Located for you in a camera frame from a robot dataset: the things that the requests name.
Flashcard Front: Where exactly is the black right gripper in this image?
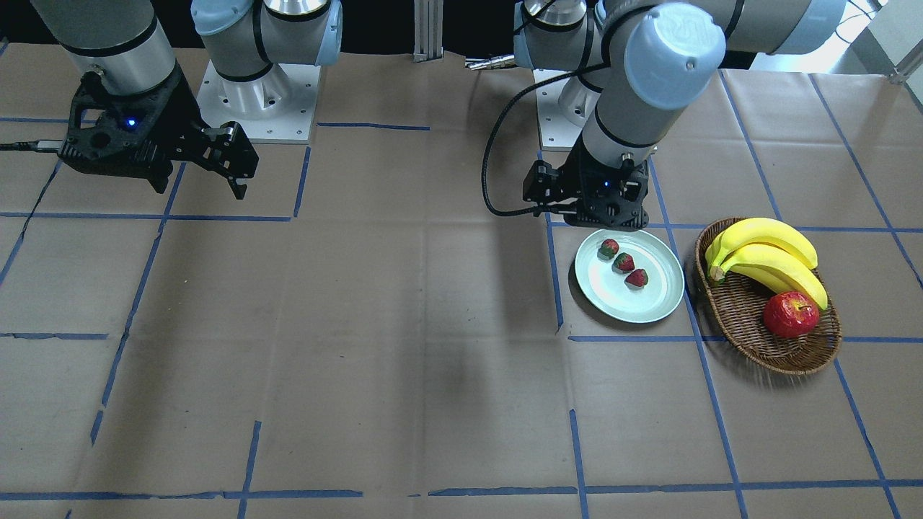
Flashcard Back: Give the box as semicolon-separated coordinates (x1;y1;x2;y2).
57;68;260;200

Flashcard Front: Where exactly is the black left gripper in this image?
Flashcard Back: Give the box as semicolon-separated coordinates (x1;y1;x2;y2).
522;141;650;229

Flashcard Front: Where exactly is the red strawberry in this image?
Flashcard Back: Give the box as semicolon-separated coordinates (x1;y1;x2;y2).
598;239;620;260
625;268;649;288
613;252;635;274

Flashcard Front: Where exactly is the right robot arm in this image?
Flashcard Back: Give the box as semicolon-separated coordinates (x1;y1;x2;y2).
17;1;343;200

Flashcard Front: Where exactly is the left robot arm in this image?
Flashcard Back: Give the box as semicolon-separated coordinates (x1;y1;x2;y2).
514;1;845;229

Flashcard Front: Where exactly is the light green plate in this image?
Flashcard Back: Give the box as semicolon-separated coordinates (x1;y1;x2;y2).
574;229;685;323

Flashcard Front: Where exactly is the yellow banana bunch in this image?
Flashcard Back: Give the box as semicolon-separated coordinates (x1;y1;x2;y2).
702;217;829;310

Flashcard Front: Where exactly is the brown wicker basket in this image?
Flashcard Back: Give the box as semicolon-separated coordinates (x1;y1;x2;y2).
693;217;843;376

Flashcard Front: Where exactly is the red apple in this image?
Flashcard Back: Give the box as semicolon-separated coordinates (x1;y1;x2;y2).
762;291;821;338

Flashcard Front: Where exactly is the aluminium frame post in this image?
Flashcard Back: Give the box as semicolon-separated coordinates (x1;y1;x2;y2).
412;0;444;63

